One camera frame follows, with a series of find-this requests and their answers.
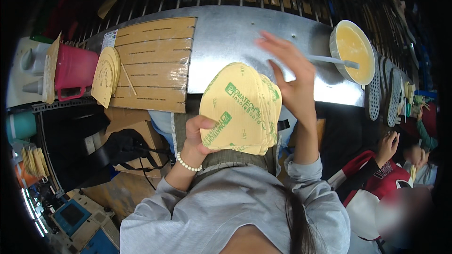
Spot person's right hand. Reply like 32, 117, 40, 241
255, 30, 317, 121

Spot person's left hand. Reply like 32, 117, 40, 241
182, 115, 220, 163

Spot stack of yellow printed insole boards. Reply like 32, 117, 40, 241
199, 62, 283, 156

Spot white glue brush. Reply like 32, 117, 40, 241
305, 55, 360, 70

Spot brown cardboard box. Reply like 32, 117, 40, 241
103, 107, 172, 179

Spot white bowl of yellow glue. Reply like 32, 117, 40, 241
329, 20, 376, 86

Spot person's body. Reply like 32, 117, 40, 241
120, 155, 351, 254

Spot grey patterned shoe sole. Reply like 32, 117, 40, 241
367, 47, 383, 121
384, 67, 403, 128

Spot brown cardboard work mat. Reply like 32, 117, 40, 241
102, 16, 198, 114

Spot thin wooden stick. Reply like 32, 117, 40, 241
121, 62, 138, 96

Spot pile of plain yellow insoles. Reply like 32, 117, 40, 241
91, 46, 121, 109

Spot blue and beige machine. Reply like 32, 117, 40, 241
52, 193, 121, 254

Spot pink plastic pitcher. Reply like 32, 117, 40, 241
54, 43, 100, 102

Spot brown cardboard piece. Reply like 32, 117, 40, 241
42, 31, 63, 105

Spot row of yellow insoles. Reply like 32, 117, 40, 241
20, 144, 50, 181

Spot teal plastic container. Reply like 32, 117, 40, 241
5, 111, 38, 142

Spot white plastic bottles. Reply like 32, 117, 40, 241
20, 42, 51, 96

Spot white bead bracelet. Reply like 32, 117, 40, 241
176, 151, 203, 173

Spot black bag with straps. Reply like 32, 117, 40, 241
44, 112, 172, 193

